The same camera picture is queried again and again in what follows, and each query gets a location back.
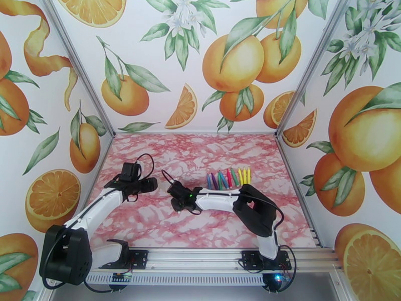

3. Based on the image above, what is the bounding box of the black base cable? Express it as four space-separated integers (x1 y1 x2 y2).
269 245 298 294
84 279 114 294

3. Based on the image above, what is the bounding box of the black round mount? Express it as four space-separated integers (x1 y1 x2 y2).
262 272 284 293
109 279 128 293

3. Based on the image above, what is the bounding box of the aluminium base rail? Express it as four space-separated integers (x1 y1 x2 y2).
89 245 344 273

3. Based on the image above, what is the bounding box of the aluminium back rail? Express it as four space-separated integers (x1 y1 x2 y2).
113 130 279 136

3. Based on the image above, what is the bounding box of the aluminium frame post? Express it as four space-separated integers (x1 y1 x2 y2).
275 0 355 137
39 0 117 137

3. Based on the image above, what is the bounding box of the perforated metal cable tray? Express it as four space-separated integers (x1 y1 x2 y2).
87 272 265 285

